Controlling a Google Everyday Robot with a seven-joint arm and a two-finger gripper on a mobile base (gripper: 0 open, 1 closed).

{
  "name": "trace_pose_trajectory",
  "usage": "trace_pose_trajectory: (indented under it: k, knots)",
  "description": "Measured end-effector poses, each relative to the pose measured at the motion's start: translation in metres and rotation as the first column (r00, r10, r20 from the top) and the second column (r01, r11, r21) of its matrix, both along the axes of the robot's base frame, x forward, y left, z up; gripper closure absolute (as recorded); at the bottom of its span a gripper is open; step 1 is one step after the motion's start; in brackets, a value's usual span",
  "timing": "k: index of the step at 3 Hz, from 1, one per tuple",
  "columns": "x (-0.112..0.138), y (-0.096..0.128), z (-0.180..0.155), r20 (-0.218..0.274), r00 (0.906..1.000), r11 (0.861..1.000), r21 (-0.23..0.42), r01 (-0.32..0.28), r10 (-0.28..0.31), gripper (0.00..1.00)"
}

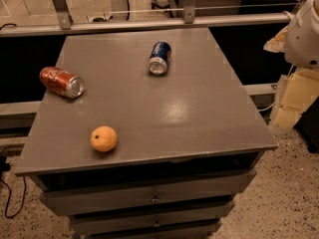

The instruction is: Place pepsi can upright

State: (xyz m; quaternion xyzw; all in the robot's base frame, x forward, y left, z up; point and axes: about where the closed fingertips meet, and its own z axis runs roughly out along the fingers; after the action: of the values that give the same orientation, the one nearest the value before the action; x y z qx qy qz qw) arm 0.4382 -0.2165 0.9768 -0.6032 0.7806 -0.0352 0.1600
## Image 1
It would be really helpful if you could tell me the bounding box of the blue pepsi can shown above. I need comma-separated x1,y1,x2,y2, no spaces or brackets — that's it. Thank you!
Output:
149,41,171,75

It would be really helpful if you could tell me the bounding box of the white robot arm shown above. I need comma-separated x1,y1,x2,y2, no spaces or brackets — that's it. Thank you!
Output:
284,0,319,69

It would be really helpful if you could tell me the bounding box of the red coca-cola can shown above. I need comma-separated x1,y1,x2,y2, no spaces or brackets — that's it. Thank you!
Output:
39,67,85,99

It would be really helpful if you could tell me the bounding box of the grey drawer cabinet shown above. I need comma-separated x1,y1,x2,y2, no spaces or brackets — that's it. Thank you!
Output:
16,28,277,239

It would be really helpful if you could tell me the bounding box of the orange fruit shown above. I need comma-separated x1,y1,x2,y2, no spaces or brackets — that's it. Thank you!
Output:
90,125,118,152

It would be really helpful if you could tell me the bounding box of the yellow foam block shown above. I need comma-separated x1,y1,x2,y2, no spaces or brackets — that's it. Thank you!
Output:
270,68,319,128

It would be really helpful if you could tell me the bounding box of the white cable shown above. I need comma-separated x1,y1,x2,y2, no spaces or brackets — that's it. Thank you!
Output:
257,100,278,114

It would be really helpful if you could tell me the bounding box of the grey metal rail frame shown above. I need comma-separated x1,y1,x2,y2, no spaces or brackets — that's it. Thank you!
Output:
0,0,306,37

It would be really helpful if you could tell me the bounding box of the black floor cable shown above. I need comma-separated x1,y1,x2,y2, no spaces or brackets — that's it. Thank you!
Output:
0,146,28,219

